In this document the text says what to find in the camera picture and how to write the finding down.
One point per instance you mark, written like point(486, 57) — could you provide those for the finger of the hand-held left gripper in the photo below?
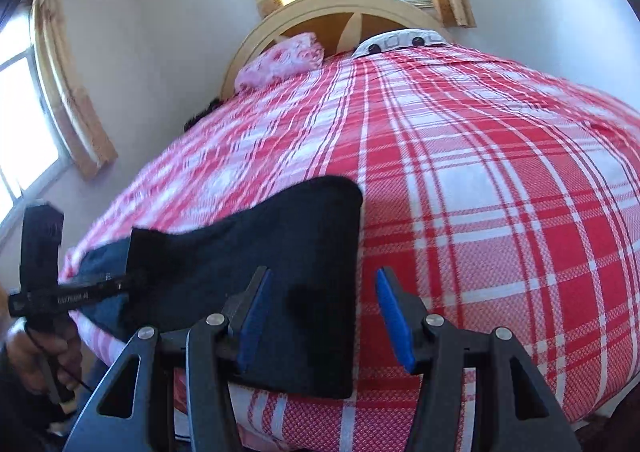
point(125, 283)

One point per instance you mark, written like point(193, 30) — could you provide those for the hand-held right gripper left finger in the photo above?
point(252, 327)

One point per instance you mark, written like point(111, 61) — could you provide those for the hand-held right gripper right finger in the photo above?
point(395, 327)

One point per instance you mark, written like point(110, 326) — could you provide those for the black pants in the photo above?
point(300, 242)

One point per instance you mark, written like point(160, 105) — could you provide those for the person's left hand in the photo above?
point(30, 362)

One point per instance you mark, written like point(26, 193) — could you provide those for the large sliding window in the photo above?
point(25, 121)

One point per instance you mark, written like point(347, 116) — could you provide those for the bed with red plaid sheet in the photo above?
point(475, 182)

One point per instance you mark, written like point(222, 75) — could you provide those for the dark bag beside bed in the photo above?
point(200, 116)

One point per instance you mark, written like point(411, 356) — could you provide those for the pink floral pillow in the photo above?
point(285, 56)

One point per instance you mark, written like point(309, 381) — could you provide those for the white patterned pillow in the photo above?
point(400, 40)

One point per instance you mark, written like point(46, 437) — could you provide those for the cream wooden headboard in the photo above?
point(300, 6)

